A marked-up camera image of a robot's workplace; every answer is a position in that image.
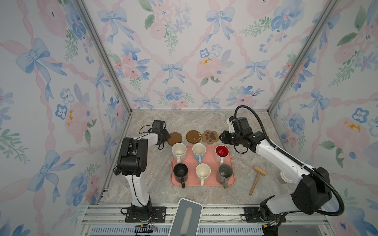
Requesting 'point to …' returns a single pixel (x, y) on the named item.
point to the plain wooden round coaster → (175, 137)
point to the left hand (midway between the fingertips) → (168, 135)
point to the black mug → (180, 172)
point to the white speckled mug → (179, 152)
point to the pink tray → (191, 163)
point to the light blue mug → (199, 151)
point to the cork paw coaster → (210, 137)
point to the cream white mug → (203, 171)
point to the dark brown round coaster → (193, 136)
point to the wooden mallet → (260, 171)
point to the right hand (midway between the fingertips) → (221, 136)
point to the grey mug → (224, 172)
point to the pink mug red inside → (221, 153)
